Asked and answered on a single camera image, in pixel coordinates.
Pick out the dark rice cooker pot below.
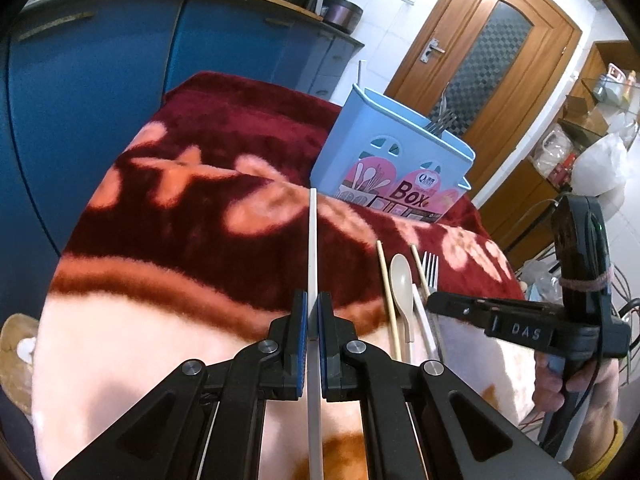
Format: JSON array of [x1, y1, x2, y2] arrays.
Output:
[[321, 0, 363, 35]]

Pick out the white plastic bag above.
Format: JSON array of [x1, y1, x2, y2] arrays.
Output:
[[570, 133, 629, 197]]

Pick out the wooden shelf unit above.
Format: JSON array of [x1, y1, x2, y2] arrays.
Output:
[[480, 40, 639, 268]]

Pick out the large steel fork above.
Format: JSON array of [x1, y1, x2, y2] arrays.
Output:
[[426, 84, 457, 138]]

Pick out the small steel fork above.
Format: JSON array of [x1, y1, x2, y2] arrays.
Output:
[[422, 252, 445, 361]]

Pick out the steel door handle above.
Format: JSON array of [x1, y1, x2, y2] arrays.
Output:
[[420, 38, 446, 64]]

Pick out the light blue utensil holder box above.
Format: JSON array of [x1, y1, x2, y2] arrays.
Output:
[[310, 84, 475, 223]]

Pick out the person's right hand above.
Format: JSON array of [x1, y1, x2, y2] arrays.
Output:
[[530, 349, 624, 466]]

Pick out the blue kitchen base cabinets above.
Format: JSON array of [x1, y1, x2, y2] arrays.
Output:
[[0, 0, 366, 480]]

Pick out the beige plastic spoon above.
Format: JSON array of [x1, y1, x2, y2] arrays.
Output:
[[390, 254, 414, 344]]

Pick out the wooden door with glass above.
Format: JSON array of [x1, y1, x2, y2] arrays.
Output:
[[385, 0, 582, 193]]

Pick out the red floral plush blanket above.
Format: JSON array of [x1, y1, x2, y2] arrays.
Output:
[[32, 72, 534, 479]]

